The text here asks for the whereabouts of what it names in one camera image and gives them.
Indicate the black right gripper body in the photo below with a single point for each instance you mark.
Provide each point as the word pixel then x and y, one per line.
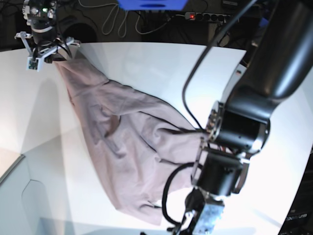
pixel 40 15

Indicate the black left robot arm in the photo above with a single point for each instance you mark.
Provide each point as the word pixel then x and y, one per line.
pixel 239 125

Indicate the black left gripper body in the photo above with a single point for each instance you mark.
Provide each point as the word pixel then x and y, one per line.
pixel 202 212

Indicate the mauve grey t-shirt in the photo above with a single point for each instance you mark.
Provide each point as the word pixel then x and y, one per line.
pixel 135 140

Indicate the blue plastic box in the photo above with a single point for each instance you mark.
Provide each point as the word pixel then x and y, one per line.
pixel 134 5

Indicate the black power strip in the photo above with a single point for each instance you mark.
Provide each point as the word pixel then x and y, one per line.
pixel 207 17

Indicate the grey table side panel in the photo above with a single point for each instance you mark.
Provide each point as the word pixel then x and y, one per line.
pixel 23 202

